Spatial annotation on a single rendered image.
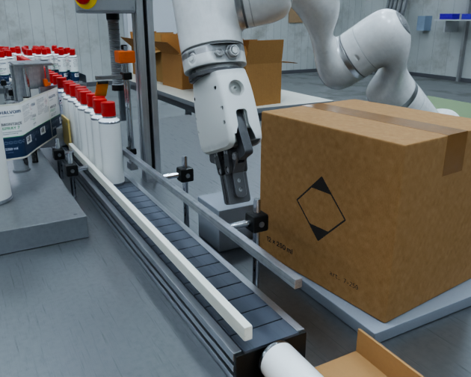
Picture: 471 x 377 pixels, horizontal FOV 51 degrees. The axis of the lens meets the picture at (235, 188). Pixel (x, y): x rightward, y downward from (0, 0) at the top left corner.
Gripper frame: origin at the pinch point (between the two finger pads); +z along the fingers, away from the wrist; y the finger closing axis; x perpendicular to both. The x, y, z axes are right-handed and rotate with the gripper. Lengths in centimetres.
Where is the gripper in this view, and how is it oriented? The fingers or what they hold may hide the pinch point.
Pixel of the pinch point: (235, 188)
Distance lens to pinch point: 66.1
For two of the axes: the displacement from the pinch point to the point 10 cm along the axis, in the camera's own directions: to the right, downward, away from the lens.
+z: 1.6, 9.9, 0.2
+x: -8.8, 1.6, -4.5
